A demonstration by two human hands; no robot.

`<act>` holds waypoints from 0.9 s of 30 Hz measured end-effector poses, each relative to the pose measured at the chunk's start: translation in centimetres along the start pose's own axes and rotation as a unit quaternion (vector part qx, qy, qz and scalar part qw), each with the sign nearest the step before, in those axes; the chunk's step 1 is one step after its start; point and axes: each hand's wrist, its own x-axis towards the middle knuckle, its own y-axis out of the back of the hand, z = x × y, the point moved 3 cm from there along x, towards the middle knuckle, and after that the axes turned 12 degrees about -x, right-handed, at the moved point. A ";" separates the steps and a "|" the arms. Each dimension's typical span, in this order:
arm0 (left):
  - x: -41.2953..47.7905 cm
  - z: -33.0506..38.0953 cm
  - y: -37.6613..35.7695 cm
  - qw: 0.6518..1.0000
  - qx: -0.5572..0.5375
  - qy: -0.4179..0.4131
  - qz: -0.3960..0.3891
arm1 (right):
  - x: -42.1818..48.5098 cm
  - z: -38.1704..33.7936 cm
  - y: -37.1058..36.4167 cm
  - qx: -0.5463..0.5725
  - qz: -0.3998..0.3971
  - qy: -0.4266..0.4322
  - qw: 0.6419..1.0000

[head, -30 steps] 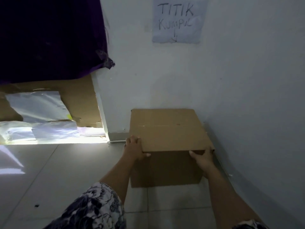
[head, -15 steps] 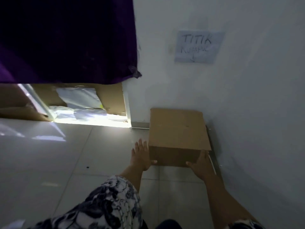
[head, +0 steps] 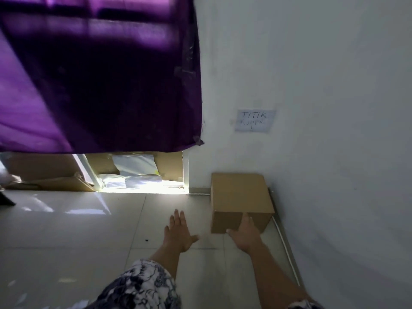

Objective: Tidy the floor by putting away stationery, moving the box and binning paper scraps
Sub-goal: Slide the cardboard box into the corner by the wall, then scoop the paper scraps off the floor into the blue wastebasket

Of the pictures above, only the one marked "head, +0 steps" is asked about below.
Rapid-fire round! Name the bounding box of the brown cardboard box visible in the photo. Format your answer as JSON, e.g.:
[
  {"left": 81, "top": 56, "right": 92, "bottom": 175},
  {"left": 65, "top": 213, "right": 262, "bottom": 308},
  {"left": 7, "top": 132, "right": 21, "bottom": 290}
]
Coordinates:
[
  {"left": 210, "top": 172, "right": 276, "bottom": 235},
  {"left": 0, "top": 153, "right": 97, "bottom": 192}
]

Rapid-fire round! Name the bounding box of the flattened brown cardboard box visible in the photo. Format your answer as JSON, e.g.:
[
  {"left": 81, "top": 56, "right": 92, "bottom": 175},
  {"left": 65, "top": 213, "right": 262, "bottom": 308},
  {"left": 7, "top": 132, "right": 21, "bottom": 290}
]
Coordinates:
[{"left": 0, "top": 153, "right": 97, "bottom": 192}]

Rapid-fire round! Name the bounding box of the brown cardboard sheet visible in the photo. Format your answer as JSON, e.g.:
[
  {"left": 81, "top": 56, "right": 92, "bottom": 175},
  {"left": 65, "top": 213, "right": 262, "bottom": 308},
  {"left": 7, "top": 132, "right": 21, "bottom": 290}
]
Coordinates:
[
  {"left": 153, "top": 151, "right": 184, "bottom": 182},
  {"left": 85, "top": 153, "right": 121, "bottom": 178}
]

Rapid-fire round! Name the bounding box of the person's right forearm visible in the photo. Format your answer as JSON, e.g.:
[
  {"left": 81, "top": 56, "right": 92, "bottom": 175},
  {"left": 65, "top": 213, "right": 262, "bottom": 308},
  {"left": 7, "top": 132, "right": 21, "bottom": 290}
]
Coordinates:
[{"left": 248, "top": 242, "right": 315, "bottom": 309}]

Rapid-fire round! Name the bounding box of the purple curtain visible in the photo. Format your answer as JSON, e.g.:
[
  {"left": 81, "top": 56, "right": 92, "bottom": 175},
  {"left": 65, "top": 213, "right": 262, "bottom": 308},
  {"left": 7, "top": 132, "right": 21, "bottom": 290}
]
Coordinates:
[{"left": 0, "top": 0, "right": 206, "bottom": 155}]

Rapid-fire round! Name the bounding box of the person's left forearm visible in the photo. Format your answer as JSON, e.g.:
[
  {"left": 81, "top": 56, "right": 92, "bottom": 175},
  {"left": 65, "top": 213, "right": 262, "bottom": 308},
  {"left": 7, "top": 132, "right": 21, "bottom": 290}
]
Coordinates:
[{"left": 148, "top": 243, "right": 183, "bottom": 282}]

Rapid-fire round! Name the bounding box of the white door frame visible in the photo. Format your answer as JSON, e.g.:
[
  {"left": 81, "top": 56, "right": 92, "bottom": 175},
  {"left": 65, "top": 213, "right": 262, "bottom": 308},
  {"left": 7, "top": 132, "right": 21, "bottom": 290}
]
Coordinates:
[
  {"left": 72, "top": 153, "right": 104, "bottom": 192},
  {"left": 182, "top": 150, "right": 191, "bottom": 194}
]

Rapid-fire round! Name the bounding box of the paper sheet on wall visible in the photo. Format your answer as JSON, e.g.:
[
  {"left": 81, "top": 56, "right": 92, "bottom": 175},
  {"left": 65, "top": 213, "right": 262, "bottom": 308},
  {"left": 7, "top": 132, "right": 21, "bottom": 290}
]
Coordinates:
[{"left": 234, "top": 109, "right": 277, "bottom": 133}]

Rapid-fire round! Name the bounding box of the person's left hand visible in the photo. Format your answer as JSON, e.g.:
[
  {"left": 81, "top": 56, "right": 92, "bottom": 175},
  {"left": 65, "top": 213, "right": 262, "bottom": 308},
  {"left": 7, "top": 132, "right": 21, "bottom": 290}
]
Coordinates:
[{"left": 162, "top": 209, "right": 200, "bottom": 254}]

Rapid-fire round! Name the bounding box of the person's right hand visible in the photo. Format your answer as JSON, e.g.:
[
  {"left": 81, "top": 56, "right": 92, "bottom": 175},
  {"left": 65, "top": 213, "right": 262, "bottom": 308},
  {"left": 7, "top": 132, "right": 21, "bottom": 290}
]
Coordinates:
[{"left": 226, "top": 212, "right": 265, "bottom": 255}]

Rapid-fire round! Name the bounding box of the thick white cable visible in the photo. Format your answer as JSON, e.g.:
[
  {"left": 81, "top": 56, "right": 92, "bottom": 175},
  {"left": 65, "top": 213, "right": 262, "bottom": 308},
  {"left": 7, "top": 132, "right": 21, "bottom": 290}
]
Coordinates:
[{"left": 189, "top": 191, "right": 302, "bottom": 288}]

